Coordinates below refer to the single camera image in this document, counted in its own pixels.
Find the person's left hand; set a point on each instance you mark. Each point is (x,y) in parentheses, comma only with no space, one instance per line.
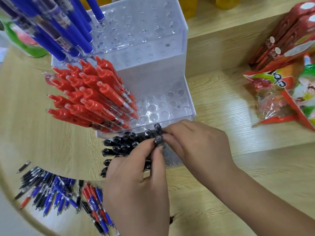
(137,194)

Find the person's right hand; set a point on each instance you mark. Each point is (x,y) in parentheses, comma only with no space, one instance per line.
(204,152)

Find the pile of red blue pens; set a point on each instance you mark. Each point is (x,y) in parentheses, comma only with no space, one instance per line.
(96,204)

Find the black click pen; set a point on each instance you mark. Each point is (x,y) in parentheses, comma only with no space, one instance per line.
(158,140)

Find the cluster of black pens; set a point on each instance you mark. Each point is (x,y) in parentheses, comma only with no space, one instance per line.
(123,145)

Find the pile of blue black pens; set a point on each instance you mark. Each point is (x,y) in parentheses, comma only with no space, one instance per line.
(44,189)

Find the clear tiered pen holder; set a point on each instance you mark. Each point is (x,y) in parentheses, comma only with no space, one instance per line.
(152,71)

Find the cluster of red pens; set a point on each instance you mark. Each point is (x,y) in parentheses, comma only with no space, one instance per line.
(93,95)

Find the cluster of blue pens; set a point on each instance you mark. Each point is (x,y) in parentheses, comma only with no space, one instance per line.
(54,24)

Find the person's right forearm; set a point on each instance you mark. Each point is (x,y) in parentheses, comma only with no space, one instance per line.
(265,206)

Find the clear bag of red candies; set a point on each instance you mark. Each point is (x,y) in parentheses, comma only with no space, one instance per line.
(275,103)

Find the stack of red snack packets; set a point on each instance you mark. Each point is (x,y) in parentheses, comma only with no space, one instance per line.
(288,36)

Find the green jelly pouch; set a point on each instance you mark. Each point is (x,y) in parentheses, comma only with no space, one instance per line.
(32,52)

